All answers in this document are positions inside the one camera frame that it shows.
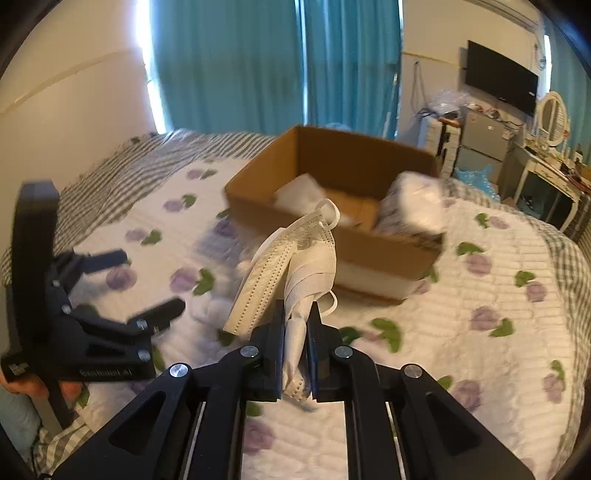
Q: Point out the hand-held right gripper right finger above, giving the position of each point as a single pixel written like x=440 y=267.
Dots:
x=315 y=334

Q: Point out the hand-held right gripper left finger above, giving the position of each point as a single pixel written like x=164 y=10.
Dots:
x=276 y=334

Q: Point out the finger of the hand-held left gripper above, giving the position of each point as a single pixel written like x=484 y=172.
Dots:
x=99 y=261
x=157 y=314

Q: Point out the white face mask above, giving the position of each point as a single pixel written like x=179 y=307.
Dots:
x=277 y=258

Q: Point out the brown cardboard box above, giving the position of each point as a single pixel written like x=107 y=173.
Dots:
x=323 y=147

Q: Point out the white soft cloth bundle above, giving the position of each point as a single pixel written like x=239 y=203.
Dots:
x=415 y=203

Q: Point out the person's left hand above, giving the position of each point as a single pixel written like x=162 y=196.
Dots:
x=25 y=385

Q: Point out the white padded packet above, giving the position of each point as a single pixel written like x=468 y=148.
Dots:
x=300 y=191

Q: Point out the floral white quilt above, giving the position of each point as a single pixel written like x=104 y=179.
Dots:
x=461 y=286

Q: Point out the blue plastic bag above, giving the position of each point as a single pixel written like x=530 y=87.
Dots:
x=475 y=182

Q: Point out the white drawer cabinet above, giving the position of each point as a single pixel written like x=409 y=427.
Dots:
x=434 y=138

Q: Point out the teal curtain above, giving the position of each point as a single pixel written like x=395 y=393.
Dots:
x=351 y=60
x=221 y=64

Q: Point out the grey mini fridge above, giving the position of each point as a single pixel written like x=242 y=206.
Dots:
x=485 y=138

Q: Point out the clear plastic bag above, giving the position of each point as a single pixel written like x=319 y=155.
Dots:
x=445 y=101

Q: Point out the white vanity table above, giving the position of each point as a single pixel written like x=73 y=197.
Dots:
x=549 y=173

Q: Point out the black flat television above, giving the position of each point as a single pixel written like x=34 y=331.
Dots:
x=501 y=76

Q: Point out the white oval mirror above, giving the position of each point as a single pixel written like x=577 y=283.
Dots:
x=551 y=117

